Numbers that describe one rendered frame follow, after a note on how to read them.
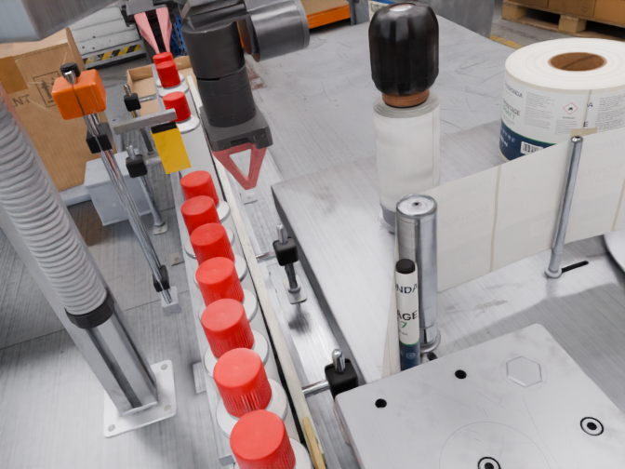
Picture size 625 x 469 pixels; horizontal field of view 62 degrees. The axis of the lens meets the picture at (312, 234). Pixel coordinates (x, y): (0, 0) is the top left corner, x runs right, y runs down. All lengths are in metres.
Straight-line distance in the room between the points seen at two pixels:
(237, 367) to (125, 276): 0.56
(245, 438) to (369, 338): 0.33
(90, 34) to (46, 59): 3.92
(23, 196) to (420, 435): 0.28
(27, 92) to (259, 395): 0.85
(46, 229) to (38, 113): 0.74
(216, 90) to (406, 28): 0.22
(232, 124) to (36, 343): 0.45
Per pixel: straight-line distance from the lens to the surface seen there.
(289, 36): 0.59
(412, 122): 0.66
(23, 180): 0.37
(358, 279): 0.69
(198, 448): 0.64
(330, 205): 0.83
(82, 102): 0.56
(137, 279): 0.88
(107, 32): 4.99
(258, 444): 0.32
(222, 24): 0.57
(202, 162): 0.81
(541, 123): 0.84
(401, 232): 0.50
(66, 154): 1.15
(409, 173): 0.70
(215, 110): 0.59
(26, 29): 0.32
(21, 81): 1.10
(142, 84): 1.69
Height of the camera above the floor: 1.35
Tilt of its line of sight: 37 degrees down
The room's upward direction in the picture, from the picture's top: 10 degrees counter-clockwise
